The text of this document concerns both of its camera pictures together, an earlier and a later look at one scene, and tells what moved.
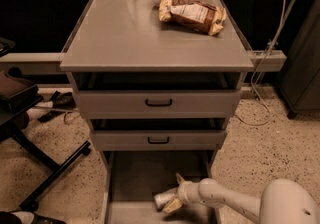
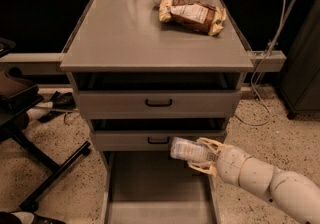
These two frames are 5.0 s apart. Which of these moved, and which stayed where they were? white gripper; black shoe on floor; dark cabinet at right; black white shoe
Moved: white gripper
Stayed: black shoe on floor; black white shoe; dark cabinet at right
